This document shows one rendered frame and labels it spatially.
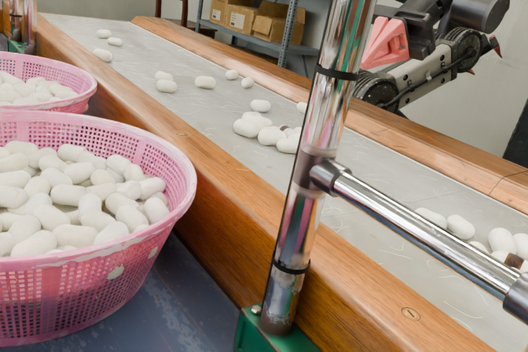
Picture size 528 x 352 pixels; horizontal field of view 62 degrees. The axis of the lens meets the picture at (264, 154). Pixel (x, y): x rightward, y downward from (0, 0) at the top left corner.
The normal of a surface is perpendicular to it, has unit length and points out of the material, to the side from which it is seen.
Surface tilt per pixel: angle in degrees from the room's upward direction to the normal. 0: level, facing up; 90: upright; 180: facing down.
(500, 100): 90
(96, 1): 90
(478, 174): 45
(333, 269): 1
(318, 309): 90
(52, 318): 108
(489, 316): 0
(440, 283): 0
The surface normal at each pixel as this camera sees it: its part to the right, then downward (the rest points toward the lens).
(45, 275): 0.40, 0.66
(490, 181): -0.43, -0.59
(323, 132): -0.14, 0.33
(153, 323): 0.18, -0.92
